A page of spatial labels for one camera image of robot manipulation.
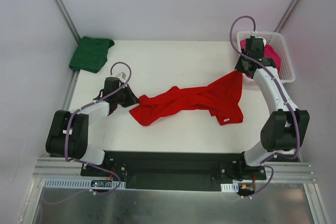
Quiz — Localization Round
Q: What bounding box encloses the red t shirt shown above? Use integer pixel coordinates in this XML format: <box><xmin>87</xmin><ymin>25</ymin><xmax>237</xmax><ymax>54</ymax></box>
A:
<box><xmin>130</xmin><ymin>70</ymin><xmax>244</xmax><ymax>126</ymax></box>

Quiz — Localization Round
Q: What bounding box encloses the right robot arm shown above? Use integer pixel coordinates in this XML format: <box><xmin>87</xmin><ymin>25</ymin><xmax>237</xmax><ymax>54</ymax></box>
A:
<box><xmin>225</xmin><ymin>36</ymin><xmax>310</xmax><ymax>181</ymax></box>

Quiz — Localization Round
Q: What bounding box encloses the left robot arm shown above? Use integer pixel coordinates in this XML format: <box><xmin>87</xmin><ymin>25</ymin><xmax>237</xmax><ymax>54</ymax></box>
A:
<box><xmin>45</xmin><ymin>73</ymin><xmax>139</xmax><ymax>176</ymax></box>

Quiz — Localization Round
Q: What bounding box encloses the pink t shirt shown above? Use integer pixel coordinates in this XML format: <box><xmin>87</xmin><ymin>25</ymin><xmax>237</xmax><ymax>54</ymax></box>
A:
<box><xmin>240</xmin><ymin>39</ymin><xmax>282</xmax><ymax>77</ymax></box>

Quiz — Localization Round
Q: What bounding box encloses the white plastic laundry basket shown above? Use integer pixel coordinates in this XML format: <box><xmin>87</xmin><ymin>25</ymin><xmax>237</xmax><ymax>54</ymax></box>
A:
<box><xmin>236</xmin><ymin>31</ymin><xmax>296</xmax><ymax>86</ymax></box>

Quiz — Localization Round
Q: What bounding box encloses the folded green t shirt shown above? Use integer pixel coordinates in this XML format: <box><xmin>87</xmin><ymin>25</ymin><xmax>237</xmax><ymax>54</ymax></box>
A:
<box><xmin>69</xmin><ymin>36</ymin><xmax>115</xmax><ymax>73</ymax></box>

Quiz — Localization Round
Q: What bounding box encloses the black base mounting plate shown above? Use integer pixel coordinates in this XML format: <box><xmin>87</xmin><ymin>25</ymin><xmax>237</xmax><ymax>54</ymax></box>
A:
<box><xmin>80</xmin><ymin>151</ymin><xmax>266</xmax><ymax>191</ymax></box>

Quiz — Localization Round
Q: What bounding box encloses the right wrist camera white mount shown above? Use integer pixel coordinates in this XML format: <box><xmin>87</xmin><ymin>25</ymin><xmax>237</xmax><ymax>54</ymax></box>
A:
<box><xmin>250</xmin><ymin>30</ymin><xmax>267</xmax><ymax>45</ymax></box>

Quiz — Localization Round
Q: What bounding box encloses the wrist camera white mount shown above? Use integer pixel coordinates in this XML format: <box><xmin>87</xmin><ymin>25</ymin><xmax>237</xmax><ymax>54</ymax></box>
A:
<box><xmin>250</xmin><ymin>30</ymin><xmax>267</xmax><ymax>45</ymax></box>
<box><xmin>116</xmin><ymin>72</ymin><xmax>127</xmax><ymax>82</ymax></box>

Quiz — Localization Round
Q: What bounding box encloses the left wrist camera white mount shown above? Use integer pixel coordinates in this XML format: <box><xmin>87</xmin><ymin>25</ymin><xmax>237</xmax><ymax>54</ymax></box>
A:
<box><xmin>116</xmin><ymin>72</ymin><xmax>127</xmax><ymax>82</ymax></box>

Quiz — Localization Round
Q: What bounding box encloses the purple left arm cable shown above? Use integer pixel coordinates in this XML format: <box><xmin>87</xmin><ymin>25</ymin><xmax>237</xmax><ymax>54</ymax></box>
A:
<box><xmin>41</xmin><ymin>62</ymin><xmax>132</xmax><ymax>205</ymax></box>

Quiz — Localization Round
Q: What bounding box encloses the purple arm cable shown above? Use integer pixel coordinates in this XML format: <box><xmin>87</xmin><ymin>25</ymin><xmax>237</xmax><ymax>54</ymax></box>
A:
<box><xmin>41</xmin><ymin>62</ymin><xmax>132</xmax><ymax>205</ymax></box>
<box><xmin>223</xmin><ymin>15</ymin><xmax>301</xmax><ymax>204</ymax></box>

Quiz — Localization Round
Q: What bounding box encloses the aluminium frame rail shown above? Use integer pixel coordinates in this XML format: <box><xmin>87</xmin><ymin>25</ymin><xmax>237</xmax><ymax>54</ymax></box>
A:
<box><xmin>33</xmin><ymin>157</ymin><xmax>317</xmax><ymax>184</ymax></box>

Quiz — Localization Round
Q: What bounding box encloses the left white slotted cable duct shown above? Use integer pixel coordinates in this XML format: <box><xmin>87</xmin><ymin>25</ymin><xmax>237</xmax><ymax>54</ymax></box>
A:
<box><xmin>44</xmin><ymin>178</ymin><xmax>126</xmax><ymax>190</ymax></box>

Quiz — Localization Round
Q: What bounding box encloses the white slotted cable duct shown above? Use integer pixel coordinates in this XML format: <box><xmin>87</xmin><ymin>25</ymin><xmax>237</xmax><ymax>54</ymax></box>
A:
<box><xmin>44</xmin><ymin>178</ymin><xmax>126</xmax><ymax>190</ymax></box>
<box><xmin>220</xmin><ymin>183</ymin><xmax>239</xmax><ymax>193</ymax></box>

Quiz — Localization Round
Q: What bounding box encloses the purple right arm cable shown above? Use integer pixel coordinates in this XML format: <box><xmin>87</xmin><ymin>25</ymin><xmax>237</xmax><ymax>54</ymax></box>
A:
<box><xmin>223</xmin><ymin>15</ymin><xmax>301</xmax><ymax>204</ymax></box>

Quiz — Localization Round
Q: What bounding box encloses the right white slotted cable duct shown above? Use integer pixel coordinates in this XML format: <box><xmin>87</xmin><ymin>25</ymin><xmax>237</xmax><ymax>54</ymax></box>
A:
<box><xmin>220</xmin><ymin>183</ymin><xmax>239</xmax><ymax>193</ymax></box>

